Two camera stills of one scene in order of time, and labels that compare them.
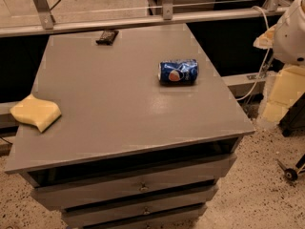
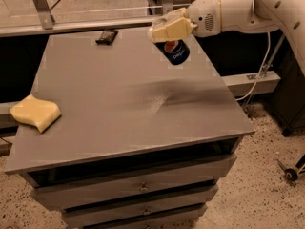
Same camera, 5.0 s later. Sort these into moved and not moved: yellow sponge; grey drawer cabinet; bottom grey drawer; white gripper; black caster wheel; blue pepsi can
Moved: white gripper; blue pepsi can
Not moved: yellow sponge; black caster wheel; grey drawer cabinet; bottom grey drawer
